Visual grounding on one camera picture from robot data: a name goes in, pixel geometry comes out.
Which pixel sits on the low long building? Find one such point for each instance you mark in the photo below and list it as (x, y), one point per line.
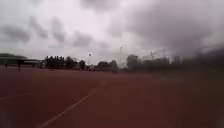
(20, 61)

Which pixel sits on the row of dark trees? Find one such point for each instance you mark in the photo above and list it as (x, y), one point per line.
(133, 62)

